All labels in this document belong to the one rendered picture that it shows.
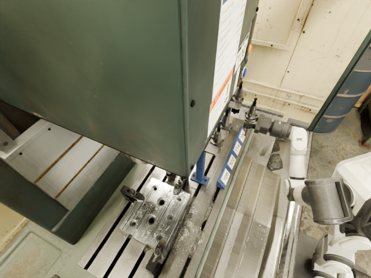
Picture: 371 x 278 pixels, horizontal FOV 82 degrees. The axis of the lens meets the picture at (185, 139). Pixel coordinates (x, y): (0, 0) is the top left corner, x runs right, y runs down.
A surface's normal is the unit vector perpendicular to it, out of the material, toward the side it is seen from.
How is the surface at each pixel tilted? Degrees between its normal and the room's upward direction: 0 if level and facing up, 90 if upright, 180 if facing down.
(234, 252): 8
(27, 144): 90
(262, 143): 24
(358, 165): 18
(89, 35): 90
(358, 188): 57
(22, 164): 90
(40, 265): 0
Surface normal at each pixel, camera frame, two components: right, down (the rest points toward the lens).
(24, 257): -0.02, -0.64
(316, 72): -0.43, 0.70
